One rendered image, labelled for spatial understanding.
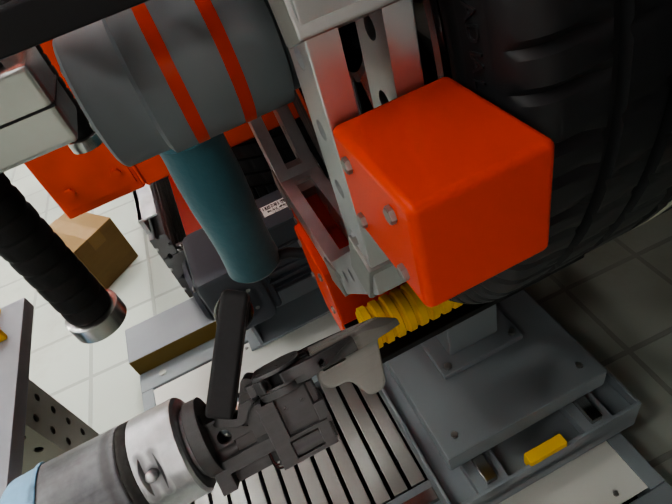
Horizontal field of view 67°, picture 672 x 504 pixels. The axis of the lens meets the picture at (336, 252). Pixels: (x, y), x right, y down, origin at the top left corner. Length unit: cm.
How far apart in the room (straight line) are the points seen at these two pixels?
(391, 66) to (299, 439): 32
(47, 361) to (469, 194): 159
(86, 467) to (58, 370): 119
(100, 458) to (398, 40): 39
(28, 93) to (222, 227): 43
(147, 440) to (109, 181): 67
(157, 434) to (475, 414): 56
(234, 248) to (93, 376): 91
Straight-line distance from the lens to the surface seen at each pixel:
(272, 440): 46
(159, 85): 47
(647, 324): 130
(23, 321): 109
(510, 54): 27
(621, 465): 104
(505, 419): 89
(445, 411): 90
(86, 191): 107
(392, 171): 24
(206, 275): 98
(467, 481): 93
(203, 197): 69
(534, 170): 24
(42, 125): 34
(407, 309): 63
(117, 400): 148
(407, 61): 29
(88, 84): 48
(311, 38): 26
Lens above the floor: 102
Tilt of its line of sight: 43 degrees down
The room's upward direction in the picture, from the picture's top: 19 degrees counter-clockwise
